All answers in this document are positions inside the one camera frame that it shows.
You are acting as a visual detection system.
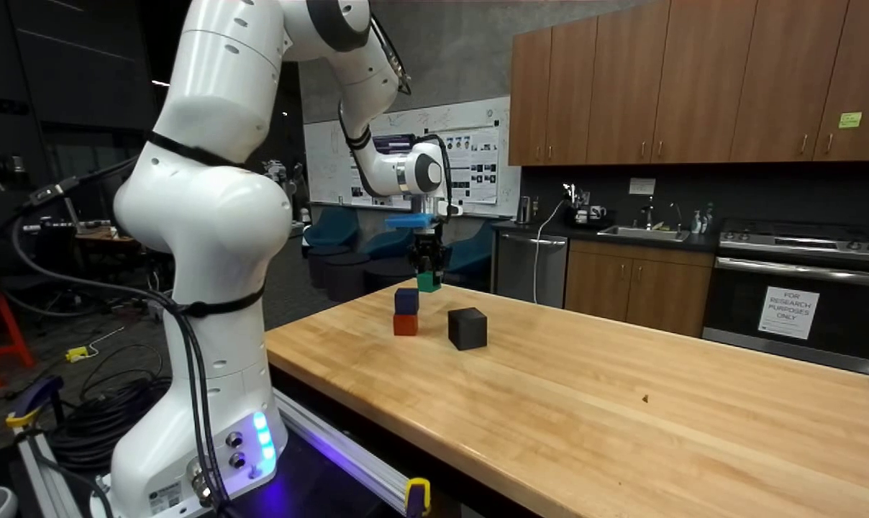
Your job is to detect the brown wooden wall cabinets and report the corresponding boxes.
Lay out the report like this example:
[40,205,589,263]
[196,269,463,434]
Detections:
[507,0,869,171]

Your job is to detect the black oven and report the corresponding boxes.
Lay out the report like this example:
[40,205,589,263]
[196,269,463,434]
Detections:
[698,228,869,378]

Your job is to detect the black block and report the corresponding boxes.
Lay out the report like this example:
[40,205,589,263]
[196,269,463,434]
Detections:
[447,305,488,352]

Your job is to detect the black coiled cable bundle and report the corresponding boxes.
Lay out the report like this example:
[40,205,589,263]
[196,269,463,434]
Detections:
[45,371,168,476]

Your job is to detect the white paper sheet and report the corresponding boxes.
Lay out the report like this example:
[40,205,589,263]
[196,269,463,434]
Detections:
[755,282,822,345]

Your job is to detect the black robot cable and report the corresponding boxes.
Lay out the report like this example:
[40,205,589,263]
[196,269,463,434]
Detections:
[5,171,234,510]

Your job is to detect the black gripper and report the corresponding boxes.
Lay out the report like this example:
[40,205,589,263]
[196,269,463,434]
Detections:
[409,228,447,289]

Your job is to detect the brown wooden base cabinet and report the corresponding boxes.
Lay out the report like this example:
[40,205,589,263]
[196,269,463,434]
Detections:
[565,237,716,336]

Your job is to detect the white poster board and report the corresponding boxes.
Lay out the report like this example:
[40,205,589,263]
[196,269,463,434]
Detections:
[303,92,524,221]

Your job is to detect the blue chair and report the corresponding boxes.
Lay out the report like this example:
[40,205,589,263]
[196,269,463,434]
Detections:
[362,217,419,264]
[304,205,362,259]
[438,228,496,289]

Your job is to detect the red block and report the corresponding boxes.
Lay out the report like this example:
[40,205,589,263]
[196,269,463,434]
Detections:
[392,310,422,339]

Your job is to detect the purple block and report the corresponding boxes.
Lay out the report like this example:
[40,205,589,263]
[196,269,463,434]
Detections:
[392,285,422,318]

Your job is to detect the metal sink with faucet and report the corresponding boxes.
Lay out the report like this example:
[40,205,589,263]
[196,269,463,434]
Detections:
[596,195,694,244]

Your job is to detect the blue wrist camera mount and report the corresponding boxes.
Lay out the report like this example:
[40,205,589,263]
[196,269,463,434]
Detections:
[392,211,441,237]

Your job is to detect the blue yellow clamp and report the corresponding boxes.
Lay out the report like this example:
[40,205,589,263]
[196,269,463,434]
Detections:
[0,375,68,443]

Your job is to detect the dark countertop appliance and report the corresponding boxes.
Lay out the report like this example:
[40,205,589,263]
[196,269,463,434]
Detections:
[559,182,616,234]

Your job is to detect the stainless steel dishwasher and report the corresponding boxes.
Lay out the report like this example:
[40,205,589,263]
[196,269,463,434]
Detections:
[496,230,573,309]

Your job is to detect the aluminium frame rail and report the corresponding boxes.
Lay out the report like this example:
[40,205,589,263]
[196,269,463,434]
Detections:
[271,387,428,518]

